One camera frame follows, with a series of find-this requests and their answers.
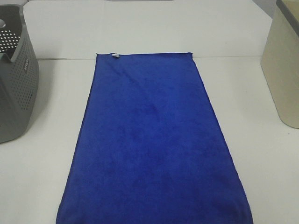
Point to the blue microfibre towel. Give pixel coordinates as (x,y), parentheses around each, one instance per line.
(150,149)

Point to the beige plastic bin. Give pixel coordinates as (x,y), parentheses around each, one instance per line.
(280,61)

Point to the grey perforated laundry basket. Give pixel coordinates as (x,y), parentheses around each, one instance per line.
(19,73)

